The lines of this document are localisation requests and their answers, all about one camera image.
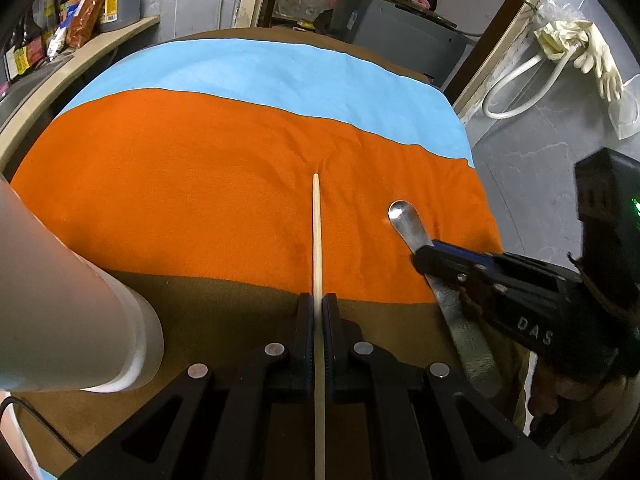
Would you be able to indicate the white plastic cup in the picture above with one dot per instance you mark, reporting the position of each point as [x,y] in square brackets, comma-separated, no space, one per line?
[65,320]

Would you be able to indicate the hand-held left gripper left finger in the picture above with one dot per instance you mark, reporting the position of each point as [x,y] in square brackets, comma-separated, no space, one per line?
[305,360]

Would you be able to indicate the silver table knife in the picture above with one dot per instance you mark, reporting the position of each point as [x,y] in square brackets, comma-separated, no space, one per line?
[407,222]

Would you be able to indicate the cream rubber gloves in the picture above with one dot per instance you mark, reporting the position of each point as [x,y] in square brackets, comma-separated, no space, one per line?
[600,55]

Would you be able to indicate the person's right hand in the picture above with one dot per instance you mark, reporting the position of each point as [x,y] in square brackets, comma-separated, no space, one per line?
[565,392]

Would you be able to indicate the orange snack packet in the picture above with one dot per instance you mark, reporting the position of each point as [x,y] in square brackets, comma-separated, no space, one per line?
[87,10]

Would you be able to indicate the grey metal box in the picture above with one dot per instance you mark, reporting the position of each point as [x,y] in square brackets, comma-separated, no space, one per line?
[400,30]

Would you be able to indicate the clear plastic bag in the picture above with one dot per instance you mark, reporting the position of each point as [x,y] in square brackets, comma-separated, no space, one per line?
[627,115]

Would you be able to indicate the light blue cloth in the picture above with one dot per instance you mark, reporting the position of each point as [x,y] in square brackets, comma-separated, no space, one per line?
[275,75]

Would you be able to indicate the orange cloth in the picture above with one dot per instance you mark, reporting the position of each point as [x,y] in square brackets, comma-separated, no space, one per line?
[200,185]

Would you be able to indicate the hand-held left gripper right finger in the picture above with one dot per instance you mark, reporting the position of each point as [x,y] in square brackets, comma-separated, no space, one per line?
[331,360]

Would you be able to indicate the wooden chopstick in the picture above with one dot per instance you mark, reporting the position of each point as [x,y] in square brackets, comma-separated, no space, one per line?
[316,240]

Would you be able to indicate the curved wooden shelf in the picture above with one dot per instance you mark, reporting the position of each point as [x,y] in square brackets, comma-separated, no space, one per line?
[95,45]

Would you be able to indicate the orange and blue tablecloth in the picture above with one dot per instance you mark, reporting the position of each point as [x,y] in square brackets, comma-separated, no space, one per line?
[200,310]

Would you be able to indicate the row of sauce bottles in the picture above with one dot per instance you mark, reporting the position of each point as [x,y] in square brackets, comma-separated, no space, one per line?
[45,25]

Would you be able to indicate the wooden door frame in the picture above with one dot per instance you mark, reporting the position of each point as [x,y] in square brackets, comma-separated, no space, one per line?
[505,35]

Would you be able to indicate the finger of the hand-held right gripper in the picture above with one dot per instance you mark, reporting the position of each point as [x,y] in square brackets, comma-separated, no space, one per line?
[450,272]
[465,251]

